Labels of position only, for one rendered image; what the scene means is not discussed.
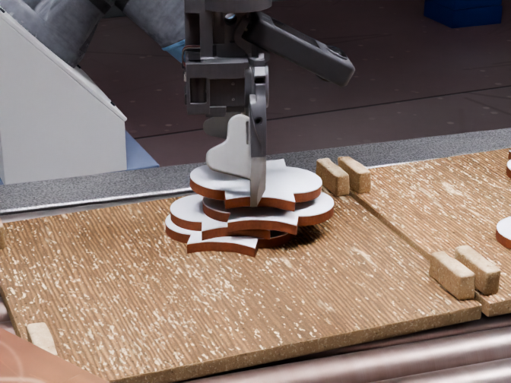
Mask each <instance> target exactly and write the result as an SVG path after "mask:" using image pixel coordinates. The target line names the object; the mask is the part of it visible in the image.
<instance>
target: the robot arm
mask: <svg viewBox="0 0 511 383"><path fill-rule="evenodd" d="M271 3H272V0H0V6H1V7H2V8H3V9H4V10H5V11H6V12H7V13H8V14H9V15H11V16H12V17H13V18H14V19H15V20H16V21H17V22H18V23H19V24H20V25H21V26H22V27H23V28H25V29H26V30H27V31H28V32H29V33H31V34H32V35H33V36H34V37H35V38H36V39H38V40H39V41H40V42H41V43H42V44H43V45H44V46H45V47H47V48H48V49H49V50H50V51H52V52H53V53H54V54H55V55H57V56H58V57H59V58H60V59H61V60H62V61H64V62H65V63H66V64H68V65H70V66H71V67H72V68H75V67H76V66H77V64H78V63H79V62H80V61H81V60H82V59H83V57H84V55H85V52H86V51H87V48H88V46H89V45H90V42H91V40H92V37H93V35H94V32H95V30H96V29H97V25H98V24H99V22H100V20H101V18H102V17H103V16H104V15H105V13H107V12H108V10H109V9H110V8H111V7H112V6H113V5H115V6H116V7H117V8H119V9H120V10H121V11H122V12H123V13H124V14H125V15H126V16H128V17H129V18H130V19H131V20H132V21H133V22H134V23H136V24H137V25H138V26H139V27H140V28H141V29H142V30H143V31H144V32H145V33H146V34H147V35H148V36H150V37H151V38H152V39H153V40H154V41H155V42H156V43H158V44H159V45H160V46H161V47H162V48H161V49H162V50H163V51H167V52H168V53H169V54H171V56H173V57H174V58H175V59H176V60H178V61H179V62H181V63H182V69H184V72H183V77H184V81H185V82H186V85H185V86H184V92H185V105H187V115H204V114H206V117H212V118H209V119H207V120H205V122H204V124H203V130H204V132H205V133H206V134H208V135H210V136H215V137H218V138H224V139H226V141H225V142H223V143H221V144H219V145H218V146H216V147H213V148H211V149H210V150H209V151H208V152H207V154H206V163H207V165H208V167H209V168H210V169H211V170H213V171H215V172H219V173H224V174H228V175H232V176H237V177H240V178H244V179H249V180H250V207H257V206H258V204H259V202H260V200H261V198H262V196H263V194H264V192H265V183H266V108H267V107H268V63H267V62H268V60H269V59H270V53H269V51H270V52H273V53H274V54H276V55H279V56H280V57H282V58H284V59H286V60H288V61H290V62H293V63H294V64H296V65H299V66H300V67H302V68H305V69H306V70H308V71H311V72H312V73H314V74H315V75H316V77H317V78H319V79H320V80H322V81H325V82H332V83H334V84H337V85H338V86H340V87H345V86H346V85H347V84H348V82H349V80H350V79H351V77H352V75H353V73H354V72H355V68H354V66H353V65H352V63H351V61H350V60H349V58H348V57H347V56H346V54H345V53H344V51H343V50H341V49H340V48H338V47H337V46H327V45H326V44H324V43H321V42H319V41H318V40H315V39H313V38H312V37H310V36H307V35H306V34H304V33H301V32H300V31H298V30H295V29H294V28H292V27H290V26H288V25H286V24H284V23H282V22H280V21H278V20H276V19H274V18H273V17H270V16H268V15H267V14H264V13H262V12H260V11H262V10H265V9H267V8H270V7H271ZM250 12H251V14H250ZM241 112H242V114H241Z"/></svg>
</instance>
